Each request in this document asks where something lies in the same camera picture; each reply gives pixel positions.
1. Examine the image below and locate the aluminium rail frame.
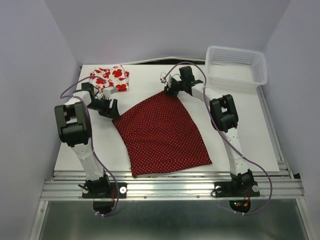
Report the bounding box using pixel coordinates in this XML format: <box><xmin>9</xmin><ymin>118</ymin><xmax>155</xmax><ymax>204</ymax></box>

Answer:
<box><xmin>30</xmin><ymin>89</ymin><xmax>313</xmax><ymax>240</ymax></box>

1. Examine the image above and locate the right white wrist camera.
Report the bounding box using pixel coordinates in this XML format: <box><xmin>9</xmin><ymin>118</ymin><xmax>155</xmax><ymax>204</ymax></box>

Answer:
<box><xmin>160</xmin><ymin>71</ymin><xmax>173</xmax><ymax>88</ymax></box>

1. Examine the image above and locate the white plastic basket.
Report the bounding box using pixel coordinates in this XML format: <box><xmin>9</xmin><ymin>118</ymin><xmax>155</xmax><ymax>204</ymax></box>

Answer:
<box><xmin>205</xmin><ymin>46</ymin><xmax>268</xmax><ymax>89</ymax></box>

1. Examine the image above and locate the white red poppy skirt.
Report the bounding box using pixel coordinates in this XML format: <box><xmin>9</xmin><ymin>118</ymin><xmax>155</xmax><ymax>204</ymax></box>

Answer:
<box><xmin>89</xmin><ymin>64</ymin><xmax>130</xmax><ymax>92</ymax></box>

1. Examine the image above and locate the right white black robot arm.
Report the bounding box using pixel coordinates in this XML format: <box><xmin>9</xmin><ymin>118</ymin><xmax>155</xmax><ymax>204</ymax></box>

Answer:
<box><xmin>160</xmin><ymin>66</ymin><xmax>256</xmax><ymax>198</ymax></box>

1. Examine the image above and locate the dark red dotted skirt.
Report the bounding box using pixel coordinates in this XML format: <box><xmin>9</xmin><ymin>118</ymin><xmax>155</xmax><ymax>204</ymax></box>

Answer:
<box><xmin>113</xmin><ymin>91</ymin><xmax>212</xmax><ymax>177</ymax></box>

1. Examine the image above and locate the purple cable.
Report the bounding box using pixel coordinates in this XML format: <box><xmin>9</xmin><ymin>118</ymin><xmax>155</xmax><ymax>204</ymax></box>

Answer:
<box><xmin>60</xmin><ymin>76</ymin><xmax>121</xmax><ymax>218</ymax></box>
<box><xmin>161</xmin><ymin>61</ymin><xmax>274</xmax><ymax>217</ymax></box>

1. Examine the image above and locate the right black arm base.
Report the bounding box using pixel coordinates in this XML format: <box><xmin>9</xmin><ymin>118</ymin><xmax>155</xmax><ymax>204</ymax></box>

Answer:
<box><xmin>211</xmin><ymin>181</ymin><xmax>261</xmax><ymax>215</ymax></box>

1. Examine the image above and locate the white table board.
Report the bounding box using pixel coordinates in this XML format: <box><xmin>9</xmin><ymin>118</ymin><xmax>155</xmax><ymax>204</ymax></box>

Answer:
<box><xmin>53</xmin><ymin>58</ymin><xmax>281</xmax><ymax>173</ymax></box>

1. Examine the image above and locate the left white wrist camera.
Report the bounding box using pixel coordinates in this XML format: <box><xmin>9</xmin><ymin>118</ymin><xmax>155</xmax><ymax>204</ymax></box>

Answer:
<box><xmin>101</xmin><ymin>87</ymin><xmax>118</xmax><ymax>98</ymax></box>

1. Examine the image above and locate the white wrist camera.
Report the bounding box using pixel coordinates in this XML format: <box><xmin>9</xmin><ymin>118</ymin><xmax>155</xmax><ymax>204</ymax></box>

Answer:
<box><xmin>160</xmin><ymin>71</ymin><xmax>173</xmax><ymax>88</ymax></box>
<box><xmin>101</xmin><ymin>87</ymin><xmax>118</xmax><ymax>98</ymax></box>

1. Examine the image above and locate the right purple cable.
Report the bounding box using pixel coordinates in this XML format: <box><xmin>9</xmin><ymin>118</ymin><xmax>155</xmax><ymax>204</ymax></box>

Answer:
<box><xmin>161</xmin><ymin>61</ymin><xmax>274</xmax><ymax>217</ymax></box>

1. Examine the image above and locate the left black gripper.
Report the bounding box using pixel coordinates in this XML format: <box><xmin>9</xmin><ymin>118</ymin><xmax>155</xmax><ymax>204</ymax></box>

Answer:
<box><xmin>86</xmin><ymin>96</ymin><xmax>121</xmax><ymax>120</ymax></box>

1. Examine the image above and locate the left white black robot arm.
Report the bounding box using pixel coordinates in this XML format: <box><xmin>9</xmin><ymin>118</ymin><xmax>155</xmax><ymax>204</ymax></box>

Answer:
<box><xmin>54</xmin><ymin>82</ymin><xmax>121</xmax><ymax>199</ymax></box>

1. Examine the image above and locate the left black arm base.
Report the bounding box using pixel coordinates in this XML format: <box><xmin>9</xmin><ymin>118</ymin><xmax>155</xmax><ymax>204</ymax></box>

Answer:
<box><xmin>78</xmin><ymin>177</ymin><xmax>128</xmax><ymax>217</ymax></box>

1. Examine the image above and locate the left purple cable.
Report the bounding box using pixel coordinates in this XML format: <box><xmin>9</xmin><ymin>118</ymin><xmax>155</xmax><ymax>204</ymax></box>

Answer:
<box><xmin>60</xmin><ymin>76</ymin><xmax>121</xmax><ymax>218</ymax></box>

